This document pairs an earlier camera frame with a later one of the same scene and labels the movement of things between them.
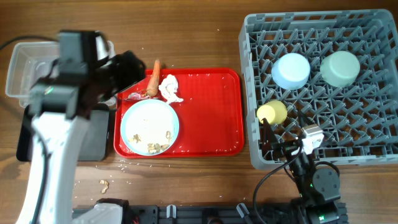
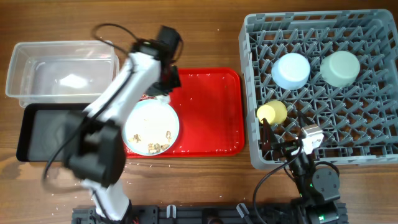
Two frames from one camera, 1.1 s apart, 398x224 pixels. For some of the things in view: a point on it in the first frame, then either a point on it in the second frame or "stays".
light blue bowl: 291,71 stays
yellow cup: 275,112 stays
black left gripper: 130,64 -> 176,83
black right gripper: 283,146 stays
